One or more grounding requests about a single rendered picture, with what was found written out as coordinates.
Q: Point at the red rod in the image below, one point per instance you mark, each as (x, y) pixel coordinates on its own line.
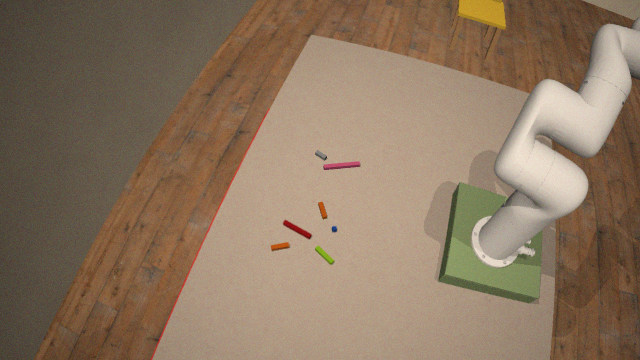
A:
(297, 229)

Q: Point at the dark pink rod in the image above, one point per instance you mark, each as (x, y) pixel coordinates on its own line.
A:
(341, 165)

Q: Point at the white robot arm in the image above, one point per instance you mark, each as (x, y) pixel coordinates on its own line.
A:
(578, 121)

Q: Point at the lime green rod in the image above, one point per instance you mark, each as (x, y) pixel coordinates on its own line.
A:
(324, 255)

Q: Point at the orange rod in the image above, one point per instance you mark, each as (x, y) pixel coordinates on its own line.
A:
(279, 246)
(322, 210)

